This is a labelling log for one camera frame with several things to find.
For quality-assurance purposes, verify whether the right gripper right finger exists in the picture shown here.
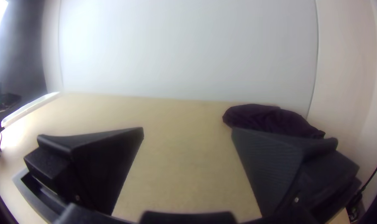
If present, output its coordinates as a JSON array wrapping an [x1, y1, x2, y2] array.
[[231, 127, 362, 218]]

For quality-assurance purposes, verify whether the black cable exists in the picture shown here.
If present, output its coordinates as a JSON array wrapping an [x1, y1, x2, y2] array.
[[347, 149, 377, 220]]

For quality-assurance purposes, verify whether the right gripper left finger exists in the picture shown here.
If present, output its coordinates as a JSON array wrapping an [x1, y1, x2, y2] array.
[[24, 127, 145, 216]]

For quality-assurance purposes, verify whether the pile of folded clothes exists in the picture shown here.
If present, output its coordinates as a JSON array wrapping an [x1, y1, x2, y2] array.
[[222, 104, 326, 139]]

